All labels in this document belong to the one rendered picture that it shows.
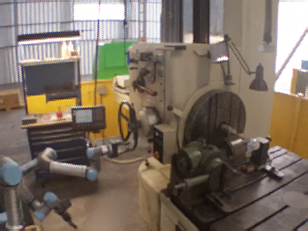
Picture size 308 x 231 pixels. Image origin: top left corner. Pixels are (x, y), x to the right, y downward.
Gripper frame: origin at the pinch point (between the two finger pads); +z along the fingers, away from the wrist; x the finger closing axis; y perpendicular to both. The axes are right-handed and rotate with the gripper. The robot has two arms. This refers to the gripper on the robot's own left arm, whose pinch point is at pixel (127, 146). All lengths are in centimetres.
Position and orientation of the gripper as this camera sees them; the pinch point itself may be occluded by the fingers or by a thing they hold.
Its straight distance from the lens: 192.7
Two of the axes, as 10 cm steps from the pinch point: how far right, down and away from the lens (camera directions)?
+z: 8.9, -1.3, 4.3
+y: -4.5, -3.8, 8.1
